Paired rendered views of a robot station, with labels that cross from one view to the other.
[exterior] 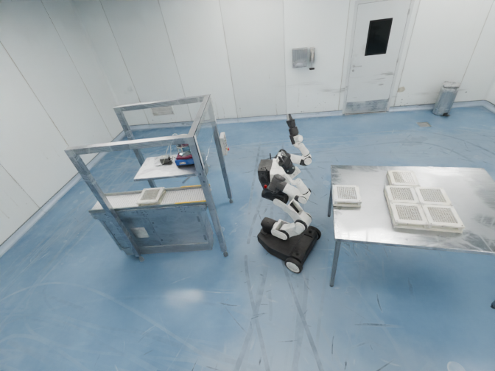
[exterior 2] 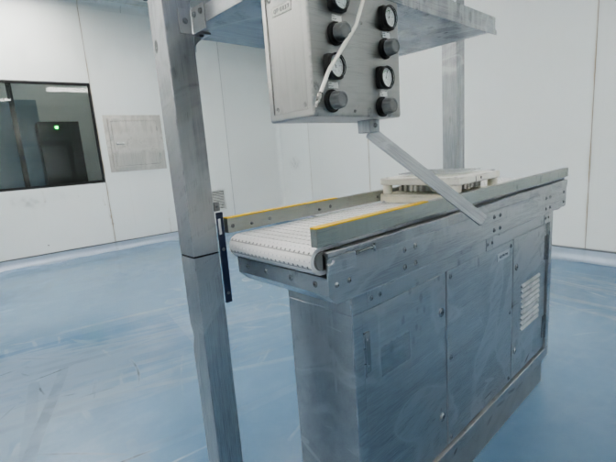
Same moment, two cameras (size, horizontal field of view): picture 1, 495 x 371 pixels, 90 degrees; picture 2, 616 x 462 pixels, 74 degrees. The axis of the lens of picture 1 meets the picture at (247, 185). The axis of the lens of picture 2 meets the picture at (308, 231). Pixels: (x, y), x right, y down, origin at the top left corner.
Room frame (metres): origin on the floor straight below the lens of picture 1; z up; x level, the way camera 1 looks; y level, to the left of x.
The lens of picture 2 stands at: (2.68, -0.08, 1.02)
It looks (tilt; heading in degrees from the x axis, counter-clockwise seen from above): 11 degrees down; 131
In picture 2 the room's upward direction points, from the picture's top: 4 degrees counter-clockwise
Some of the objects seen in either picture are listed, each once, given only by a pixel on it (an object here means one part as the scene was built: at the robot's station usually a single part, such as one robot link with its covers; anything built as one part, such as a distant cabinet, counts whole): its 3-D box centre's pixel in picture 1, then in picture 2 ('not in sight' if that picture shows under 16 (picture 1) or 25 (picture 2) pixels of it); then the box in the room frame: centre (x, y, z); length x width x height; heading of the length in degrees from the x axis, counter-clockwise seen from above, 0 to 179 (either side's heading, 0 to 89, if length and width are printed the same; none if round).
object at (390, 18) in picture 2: not in sight; (388, 17); (2.32, 0.57, 1.23); 0.04 x 0.01 x 0.04; 83
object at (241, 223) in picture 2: (146, 206); (404, 190); (2.06, 1.10, 0.88); 1.32 x 0.02 x 0.03; 83
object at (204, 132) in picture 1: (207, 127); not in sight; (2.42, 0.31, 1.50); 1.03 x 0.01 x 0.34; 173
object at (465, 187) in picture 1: (415, 201); not in sight; (1.60, -1.55, 0.80); 1.50 x 1.10 x 0.04; 72
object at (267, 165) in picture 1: (275, 175); not in sight; (1.97, -0.29, 1.08); 0.34 x 0.30 x 0.36; 163
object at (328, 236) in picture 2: (154, 190); (489, 192); (2.33, 1.07, 0.88); 1.32 x 0.02 x 0.03; 83
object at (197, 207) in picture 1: (152, 203); (445, 216); (2.20, 1.10, 0.80); 1.30 x 0.29 x 0.10; 83
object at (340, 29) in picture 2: not in sight; (340, 27); (2.31, 0.45, 1.19); 0.03 x 0.02 x 0.04; 83
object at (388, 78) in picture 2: not in sight; (385, 77); (2.31, 0.56, 1.13); 0.04 x 0.01 x 0.04; 83
